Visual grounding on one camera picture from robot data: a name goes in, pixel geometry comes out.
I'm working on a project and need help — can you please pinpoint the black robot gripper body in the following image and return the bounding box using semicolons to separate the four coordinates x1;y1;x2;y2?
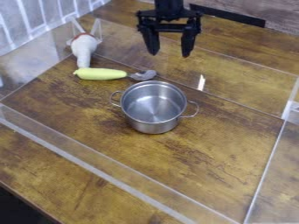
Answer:
135;0;202;35

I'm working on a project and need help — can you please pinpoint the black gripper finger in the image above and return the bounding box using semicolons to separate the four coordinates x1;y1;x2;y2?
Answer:
182;26;198;58
138;25;160;55

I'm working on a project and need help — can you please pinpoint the white plush mushroom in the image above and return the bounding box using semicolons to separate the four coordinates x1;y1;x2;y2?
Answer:
67;33;99;68

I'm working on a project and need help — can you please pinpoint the silver steel pot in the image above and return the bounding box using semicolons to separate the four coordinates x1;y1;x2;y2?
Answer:
108;80;200;134

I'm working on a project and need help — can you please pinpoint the green handled spoon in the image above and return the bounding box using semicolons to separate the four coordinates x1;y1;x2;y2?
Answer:
74;67;156;81

